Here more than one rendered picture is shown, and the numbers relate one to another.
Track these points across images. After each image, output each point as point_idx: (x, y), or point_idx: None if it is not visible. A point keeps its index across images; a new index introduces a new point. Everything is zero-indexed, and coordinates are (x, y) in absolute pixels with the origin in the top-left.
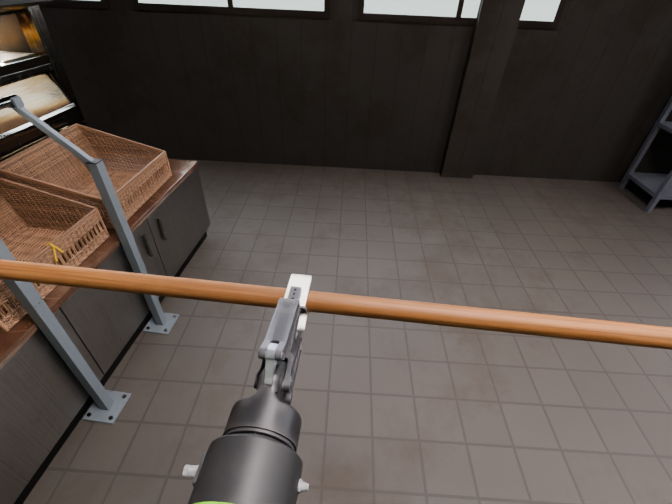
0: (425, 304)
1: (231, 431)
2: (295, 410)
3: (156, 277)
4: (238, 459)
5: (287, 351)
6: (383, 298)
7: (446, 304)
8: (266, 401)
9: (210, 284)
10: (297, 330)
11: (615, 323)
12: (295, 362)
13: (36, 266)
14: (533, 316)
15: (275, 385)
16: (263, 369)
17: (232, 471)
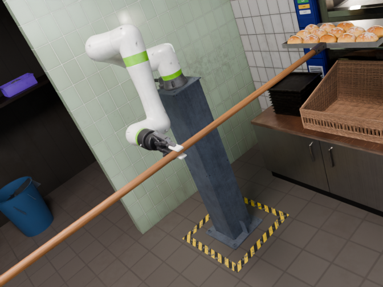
0: (141, 174)
1: None
2: (149, 142)
3: (214, 121)
4: (146, 130)
5: (160, 142)
6: (154, 166)
7: (136, 180)
8: (151, 135)
9: (199, 131)
10: None
11: (84, 216)
12: None
13: (242, 100)
14: (109, 197)
15: (153, 136)
16: None
17: (145, 130)
